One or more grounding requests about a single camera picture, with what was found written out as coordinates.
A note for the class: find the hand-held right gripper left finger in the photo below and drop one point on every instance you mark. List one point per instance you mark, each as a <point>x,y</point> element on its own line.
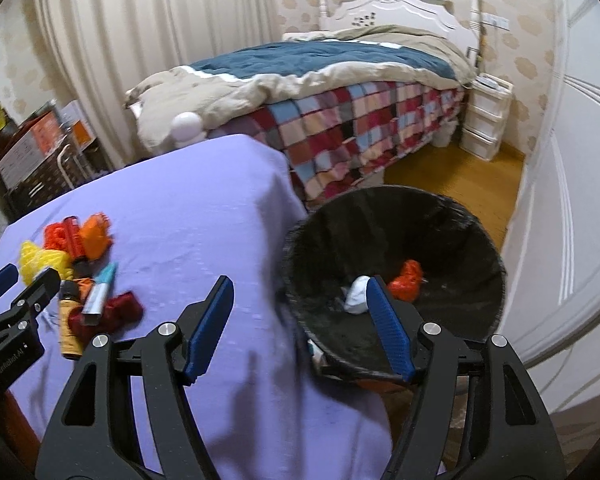
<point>210,330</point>

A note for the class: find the red orange mesh item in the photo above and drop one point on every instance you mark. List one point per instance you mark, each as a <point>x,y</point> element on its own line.
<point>74,237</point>

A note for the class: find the brown glass bottle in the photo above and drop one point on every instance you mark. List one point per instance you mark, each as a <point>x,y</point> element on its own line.
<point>69,325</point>

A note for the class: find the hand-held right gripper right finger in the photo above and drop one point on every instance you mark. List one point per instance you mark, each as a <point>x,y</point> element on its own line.
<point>387,330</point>

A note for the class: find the small white bin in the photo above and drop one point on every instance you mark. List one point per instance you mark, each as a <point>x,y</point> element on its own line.
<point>445,135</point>

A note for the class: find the orange mesh net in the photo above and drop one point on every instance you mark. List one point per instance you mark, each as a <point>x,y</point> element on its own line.
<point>405,282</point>

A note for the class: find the white plastic drawer unit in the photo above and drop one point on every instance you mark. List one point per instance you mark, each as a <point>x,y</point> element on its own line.
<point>482,115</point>

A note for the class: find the white bed headboard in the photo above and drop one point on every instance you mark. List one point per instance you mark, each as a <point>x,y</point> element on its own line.
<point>395,7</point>

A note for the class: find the white and orange box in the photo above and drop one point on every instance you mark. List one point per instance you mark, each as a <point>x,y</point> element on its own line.
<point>75,122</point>

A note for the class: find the items on drawer unit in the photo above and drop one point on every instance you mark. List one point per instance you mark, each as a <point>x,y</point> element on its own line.
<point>490,81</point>

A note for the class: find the yellow mesh net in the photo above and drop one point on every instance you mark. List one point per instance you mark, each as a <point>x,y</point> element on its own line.
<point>45,260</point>

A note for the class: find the white wall socket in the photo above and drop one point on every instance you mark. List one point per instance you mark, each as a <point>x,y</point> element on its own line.
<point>495,20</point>

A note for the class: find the cream curtain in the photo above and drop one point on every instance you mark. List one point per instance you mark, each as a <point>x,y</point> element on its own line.
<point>130,35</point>

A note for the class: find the bed with patchwork quilt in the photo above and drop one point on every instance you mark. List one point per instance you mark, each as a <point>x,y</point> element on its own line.
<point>305,57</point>

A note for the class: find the orange cardboard box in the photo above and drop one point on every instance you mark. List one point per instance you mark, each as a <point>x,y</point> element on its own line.
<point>27,150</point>

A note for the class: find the white round bedpost knob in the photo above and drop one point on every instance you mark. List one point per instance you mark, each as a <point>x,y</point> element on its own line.
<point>190,127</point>

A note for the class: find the silver tube with teal cap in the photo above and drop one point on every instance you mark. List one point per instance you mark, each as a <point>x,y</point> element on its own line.
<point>97,297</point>

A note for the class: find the black trash bin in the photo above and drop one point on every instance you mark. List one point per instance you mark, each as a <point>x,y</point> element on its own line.
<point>430,240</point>

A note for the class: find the plaid bed sheet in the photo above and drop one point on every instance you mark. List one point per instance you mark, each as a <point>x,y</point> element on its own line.
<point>355,125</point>

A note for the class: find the white wardrobe door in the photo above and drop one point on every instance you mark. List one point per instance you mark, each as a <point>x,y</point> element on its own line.
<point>570,185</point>

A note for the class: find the white bed frame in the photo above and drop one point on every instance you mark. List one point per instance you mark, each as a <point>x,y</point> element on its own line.
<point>374,179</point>

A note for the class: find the dark red wrapper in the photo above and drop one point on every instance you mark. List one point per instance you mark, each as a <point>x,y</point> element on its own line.
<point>122,310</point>

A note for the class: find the white crumpled paper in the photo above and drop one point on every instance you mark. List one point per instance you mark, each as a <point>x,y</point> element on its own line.
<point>357,297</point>

